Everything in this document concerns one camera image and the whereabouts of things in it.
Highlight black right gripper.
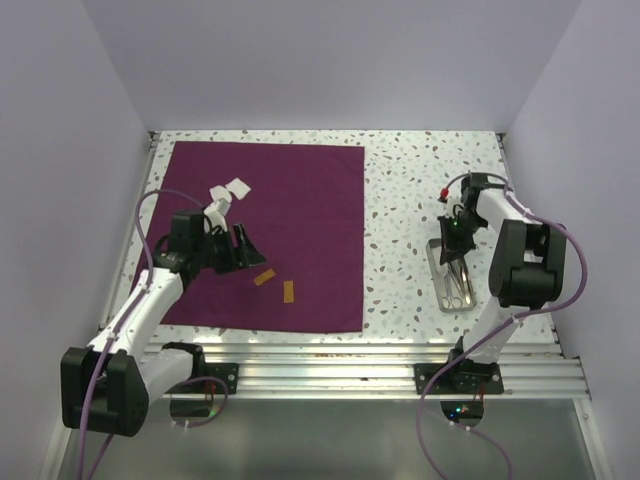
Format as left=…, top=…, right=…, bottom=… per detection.
left=438, top=211, right=487, bottom=266

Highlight aluminium frame rail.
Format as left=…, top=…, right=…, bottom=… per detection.
left=62, top=342, right=594, bottom=401

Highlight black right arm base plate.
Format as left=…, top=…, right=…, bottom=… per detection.
left=413, top=361, right=505, bottom=395

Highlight steel surgical scissors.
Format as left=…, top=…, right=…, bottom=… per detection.
left=442, top=264, right=463, bottom=310

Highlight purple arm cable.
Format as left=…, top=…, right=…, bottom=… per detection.
left=74, top=188, right=231, bottom=480
left=417, top=171, right=596, bottom=480

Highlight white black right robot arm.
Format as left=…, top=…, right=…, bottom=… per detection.
left=438, top=172, right=567, bottom=393

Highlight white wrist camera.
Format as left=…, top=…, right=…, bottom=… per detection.
left=438, top=187, right=466, bottom=219
left=203, top=199, right=231, bottom=231

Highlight purple cloth mat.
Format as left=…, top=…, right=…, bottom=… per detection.
left=147, top=141, right=365, bottom=334

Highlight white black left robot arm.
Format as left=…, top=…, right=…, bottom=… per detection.
left=60, top=210, right=266, bottom=437

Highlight steel instrument tray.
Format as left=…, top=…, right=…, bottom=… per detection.
left=426, top=238, right=477, bottom=313

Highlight steel surgical forceps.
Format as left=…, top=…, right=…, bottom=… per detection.
left=449, top=259, right=469, bottom=296

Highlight white gauze pad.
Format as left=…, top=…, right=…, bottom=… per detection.
left=225, top=178, right=251, bottom=200
left=209, top=185, right=232, bottom=202

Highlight tan adhesive bandage strip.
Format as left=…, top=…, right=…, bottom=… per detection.
left=253, top=269, right=276, bottom=286
left=283, top=280, right=295, bottom=304

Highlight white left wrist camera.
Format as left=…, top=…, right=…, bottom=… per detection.
left=203, top=199, right=231, bottom=231

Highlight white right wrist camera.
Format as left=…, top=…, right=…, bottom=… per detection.
left=438, top=187, right=466, bottom=219

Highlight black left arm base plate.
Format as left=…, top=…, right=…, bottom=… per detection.
left=191, top=363, right=240, bottom=396

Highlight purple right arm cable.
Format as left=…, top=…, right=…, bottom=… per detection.
left=417, top=171, right=596, bottom=480

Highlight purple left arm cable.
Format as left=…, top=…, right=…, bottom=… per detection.
left=74, top=188, right=231, bottom=480

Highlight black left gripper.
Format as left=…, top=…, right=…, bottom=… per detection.
left=193, top=222, right=265, bottom=275

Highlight curved steel tweezers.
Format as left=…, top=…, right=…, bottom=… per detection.
left=459, top=265, right=471, bottom=303

